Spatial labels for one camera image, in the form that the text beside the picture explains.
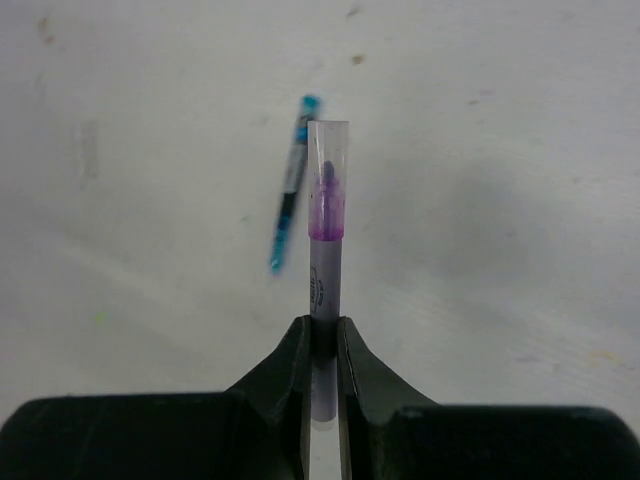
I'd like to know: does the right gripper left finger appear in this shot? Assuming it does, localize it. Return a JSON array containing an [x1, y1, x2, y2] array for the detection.
[[1, 317, 311, 479]]

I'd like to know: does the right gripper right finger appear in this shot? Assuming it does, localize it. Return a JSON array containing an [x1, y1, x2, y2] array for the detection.
[[337, 317, 639, 479]]

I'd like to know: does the purple highlighter pen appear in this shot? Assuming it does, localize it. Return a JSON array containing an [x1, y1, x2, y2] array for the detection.
[[308, 120, 349, 431]]

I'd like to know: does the blue gel pen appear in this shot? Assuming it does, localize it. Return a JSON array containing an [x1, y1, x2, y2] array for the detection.
[[270, 95, 322, 275]]

